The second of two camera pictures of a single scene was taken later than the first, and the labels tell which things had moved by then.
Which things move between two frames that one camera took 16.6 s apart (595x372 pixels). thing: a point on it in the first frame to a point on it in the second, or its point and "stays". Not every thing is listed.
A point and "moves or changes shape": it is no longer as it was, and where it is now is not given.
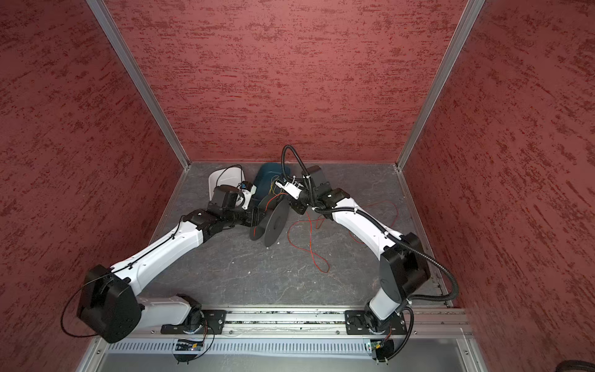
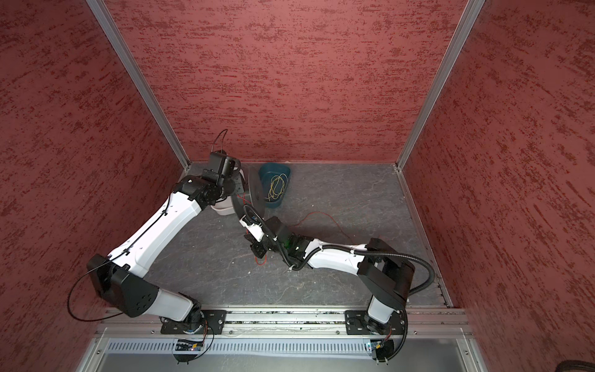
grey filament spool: [272, 219] moves or changes shape
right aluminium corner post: [466, 22] stays
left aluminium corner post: [125, 53] stays
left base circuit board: [187, 345] stays
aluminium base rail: [449, 324] stays
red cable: [319, 257] to [297, 225]
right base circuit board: [382, 349] stays
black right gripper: [301, 208] to [256, 246]
